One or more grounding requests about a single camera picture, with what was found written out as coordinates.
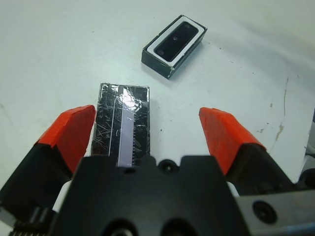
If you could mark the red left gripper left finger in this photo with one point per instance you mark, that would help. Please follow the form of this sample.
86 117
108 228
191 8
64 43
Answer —
71 132

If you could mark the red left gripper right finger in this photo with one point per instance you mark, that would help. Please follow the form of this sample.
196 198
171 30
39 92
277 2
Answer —
226 137

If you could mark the glossy black box lid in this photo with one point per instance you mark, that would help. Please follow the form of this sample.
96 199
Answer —
137 105

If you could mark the black camera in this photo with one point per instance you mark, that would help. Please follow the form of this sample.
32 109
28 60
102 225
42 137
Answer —
176 40

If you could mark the black box with white insert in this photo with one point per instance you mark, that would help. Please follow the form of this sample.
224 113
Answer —
152 61

